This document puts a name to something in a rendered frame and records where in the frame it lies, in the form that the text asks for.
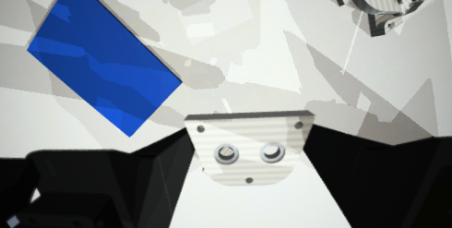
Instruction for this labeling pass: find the white housing plate with two round holes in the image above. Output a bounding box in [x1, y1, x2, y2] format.
[184, 110, 315, 186]

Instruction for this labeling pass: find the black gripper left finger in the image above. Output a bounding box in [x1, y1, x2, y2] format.
[25, 127, 195, 228]

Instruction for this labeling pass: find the blue rectangular plate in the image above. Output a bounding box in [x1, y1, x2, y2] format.
[27, 0, 182, 137]

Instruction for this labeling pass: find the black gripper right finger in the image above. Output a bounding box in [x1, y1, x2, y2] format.
[303, 124, 452, 228]

